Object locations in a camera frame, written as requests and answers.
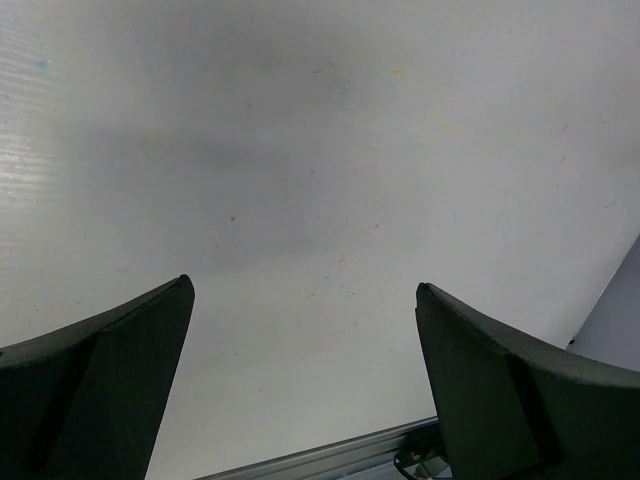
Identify aluminium rail frame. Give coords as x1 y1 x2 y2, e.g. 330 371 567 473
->
209 417 440 479

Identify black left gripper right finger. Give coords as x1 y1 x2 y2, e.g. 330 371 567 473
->
415 283 639 479

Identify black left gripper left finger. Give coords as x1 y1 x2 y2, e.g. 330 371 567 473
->
1 275 195 479

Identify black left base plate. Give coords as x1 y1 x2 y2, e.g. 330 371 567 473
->
393 430 452 480

